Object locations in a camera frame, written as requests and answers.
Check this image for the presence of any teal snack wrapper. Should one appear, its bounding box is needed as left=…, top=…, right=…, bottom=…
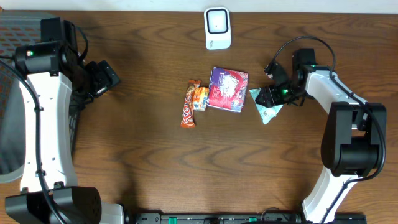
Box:
left=249, top=88, right=283, bottom=124

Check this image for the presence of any red purple noodle packet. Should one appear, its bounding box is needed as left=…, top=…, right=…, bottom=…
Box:
left=207, top=67, right=249, bottom=113

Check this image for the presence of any small orange snack pack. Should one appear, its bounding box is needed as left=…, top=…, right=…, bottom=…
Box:
left=192, top=87, right=210, bottom=111

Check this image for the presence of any orange chocolate bar wrapper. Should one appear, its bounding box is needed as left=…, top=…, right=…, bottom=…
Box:
left=180, top=80, right=201, bottom=128

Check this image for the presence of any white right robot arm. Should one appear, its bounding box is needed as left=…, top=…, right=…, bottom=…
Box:
left=255, top=49, right=386, bottom=223

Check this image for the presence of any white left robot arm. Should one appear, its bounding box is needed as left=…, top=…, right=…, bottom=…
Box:
left=5, top=17, right=131, bottom=223

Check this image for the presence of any dark grey plastic basket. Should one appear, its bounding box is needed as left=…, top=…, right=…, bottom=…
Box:
left=1, top=17, right=90, bottom=192

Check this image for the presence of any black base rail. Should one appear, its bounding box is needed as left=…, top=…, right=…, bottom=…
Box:
left=126, top=212, right=311, bottom=224

